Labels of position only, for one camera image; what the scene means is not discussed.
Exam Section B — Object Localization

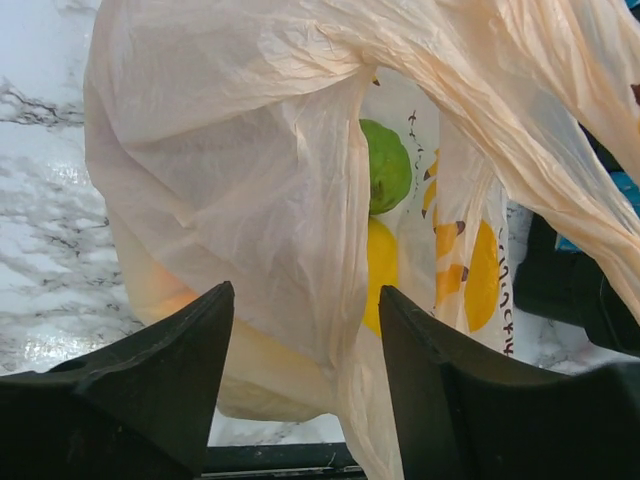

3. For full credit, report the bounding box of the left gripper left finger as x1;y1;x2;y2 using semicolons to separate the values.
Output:
1;282;234;479

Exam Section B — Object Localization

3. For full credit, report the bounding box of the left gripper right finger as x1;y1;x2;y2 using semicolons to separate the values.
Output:
379;286;639;479

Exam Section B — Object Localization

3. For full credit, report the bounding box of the green fake guava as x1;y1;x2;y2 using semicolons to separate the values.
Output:
359;119;413;215

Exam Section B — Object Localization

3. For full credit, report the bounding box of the orange translucent plastic bag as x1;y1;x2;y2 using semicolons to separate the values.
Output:
84;1;639;479

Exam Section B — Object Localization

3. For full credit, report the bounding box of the yellow fake lemon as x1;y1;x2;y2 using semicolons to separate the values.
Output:
363;217;398;337

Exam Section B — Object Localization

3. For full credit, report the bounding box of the black plastic toolbox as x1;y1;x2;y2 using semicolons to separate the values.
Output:
512;119;640;359

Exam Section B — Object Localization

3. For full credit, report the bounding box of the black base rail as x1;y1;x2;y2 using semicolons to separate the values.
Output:
200;442;366;480

